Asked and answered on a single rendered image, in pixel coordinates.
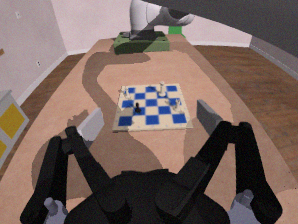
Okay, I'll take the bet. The blue and cream chessboard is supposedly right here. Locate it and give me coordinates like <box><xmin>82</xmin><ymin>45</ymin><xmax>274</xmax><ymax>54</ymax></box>
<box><xmin>112</xmin><ymin>83</ymin><xmax>193</xmax><ymax>132</ymax></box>

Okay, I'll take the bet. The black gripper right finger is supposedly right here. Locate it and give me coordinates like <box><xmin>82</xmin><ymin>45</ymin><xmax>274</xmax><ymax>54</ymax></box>
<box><xmin>155</xmin><ymin>99</ymin><xmax>283</xmax><ymax>224</ymax></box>

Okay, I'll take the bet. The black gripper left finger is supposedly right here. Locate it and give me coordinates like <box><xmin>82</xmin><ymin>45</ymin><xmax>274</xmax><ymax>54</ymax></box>
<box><xmin>20</xmin><ymin>108</ymin><xmax>128</xmax><ymax>224</ymax></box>

